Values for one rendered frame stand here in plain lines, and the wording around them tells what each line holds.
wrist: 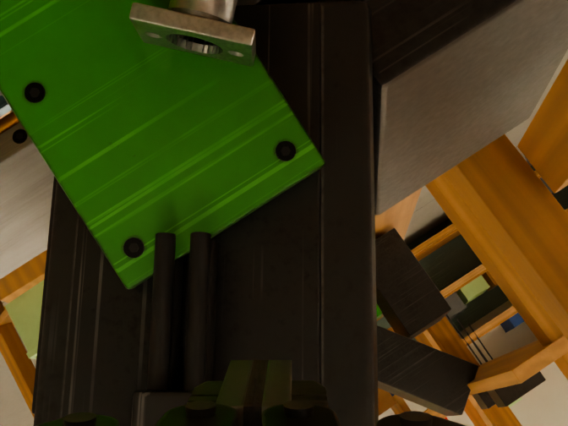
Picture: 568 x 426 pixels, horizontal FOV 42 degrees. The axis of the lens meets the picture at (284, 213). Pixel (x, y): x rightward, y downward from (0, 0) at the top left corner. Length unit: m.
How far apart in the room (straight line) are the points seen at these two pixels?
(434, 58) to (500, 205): 0.71
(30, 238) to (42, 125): 0.25
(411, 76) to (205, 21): 0.15
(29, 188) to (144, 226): 0.20
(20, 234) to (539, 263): 0.76
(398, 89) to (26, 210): 0.29
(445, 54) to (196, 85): 0.15
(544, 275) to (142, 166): 0.84
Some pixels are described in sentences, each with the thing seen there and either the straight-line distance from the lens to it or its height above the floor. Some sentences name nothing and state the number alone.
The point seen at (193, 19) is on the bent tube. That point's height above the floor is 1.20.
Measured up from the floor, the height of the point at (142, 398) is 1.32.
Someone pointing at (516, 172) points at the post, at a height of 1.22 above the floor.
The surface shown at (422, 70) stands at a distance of 0.44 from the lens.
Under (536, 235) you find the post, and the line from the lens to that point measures 1.14.
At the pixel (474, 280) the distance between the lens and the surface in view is 9.03.
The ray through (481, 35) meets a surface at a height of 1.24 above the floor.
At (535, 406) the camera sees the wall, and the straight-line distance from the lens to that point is 9.57.
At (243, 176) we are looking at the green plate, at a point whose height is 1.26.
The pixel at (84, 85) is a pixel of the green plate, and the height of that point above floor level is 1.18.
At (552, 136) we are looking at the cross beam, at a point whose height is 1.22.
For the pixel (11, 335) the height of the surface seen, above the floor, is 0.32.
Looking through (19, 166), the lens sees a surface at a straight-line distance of 0.52.
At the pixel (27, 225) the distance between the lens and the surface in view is 0.60.
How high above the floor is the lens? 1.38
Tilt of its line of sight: 16 degrees down
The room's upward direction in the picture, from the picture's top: 147 degrees clockwise
